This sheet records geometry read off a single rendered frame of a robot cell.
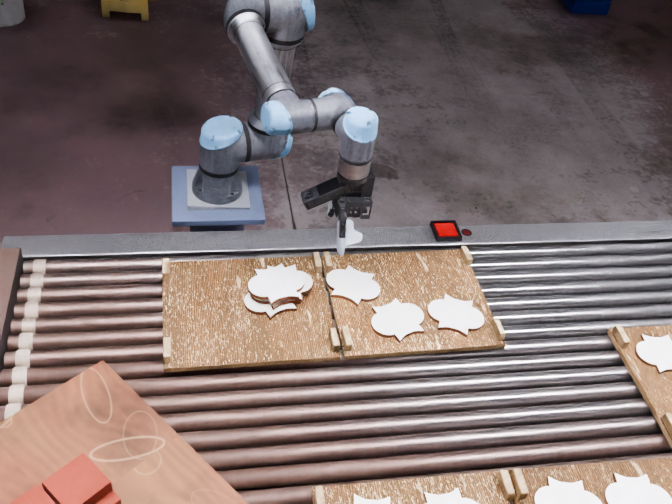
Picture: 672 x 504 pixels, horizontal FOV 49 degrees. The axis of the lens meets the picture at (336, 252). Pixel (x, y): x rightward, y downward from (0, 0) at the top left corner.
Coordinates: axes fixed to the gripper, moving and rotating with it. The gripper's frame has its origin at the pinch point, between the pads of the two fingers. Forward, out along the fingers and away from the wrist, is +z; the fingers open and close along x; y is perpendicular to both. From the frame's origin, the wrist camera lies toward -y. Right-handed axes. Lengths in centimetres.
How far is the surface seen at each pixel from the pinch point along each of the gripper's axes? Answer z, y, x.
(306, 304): 15.3, -6.4, -8.1
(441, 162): 107, 106, 178
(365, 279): 13.8, 10.1, -1.6
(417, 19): 107, 138, 350
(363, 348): 15.1, 5.1, -23.5
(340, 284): 13.9, 3.1, -2.9
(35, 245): 18, -74, 20
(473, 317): 13.5, 35.0, -16.9
